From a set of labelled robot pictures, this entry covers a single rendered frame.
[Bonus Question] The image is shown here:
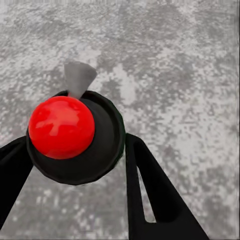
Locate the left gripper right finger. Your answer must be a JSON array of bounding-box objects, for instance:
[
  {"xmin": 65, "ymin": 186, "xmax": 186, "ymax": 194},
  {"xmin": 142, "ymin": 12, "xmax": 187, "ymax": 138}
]
[{"xmin": 124, "ymin": 133, "xmax": 210, "ymax": 240}]

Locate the insectifuge atomizer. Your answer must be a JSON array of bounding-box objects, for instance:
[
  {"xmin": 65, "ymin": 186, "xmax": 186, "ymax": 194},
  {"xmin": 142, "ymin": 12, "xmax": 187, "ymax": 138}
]
[{"xmin": 26, "ymin": 60, "xmax": 126, "ymax": 186}]

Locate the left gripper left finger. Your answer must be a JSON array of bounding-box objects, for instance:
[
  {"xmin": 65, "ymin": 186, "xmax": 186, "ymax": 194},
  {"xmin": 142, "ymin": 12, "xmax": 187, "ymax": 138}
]
[{"xmin": 0, "ymin": 136, "xmax": 34, "ymax": 230}]

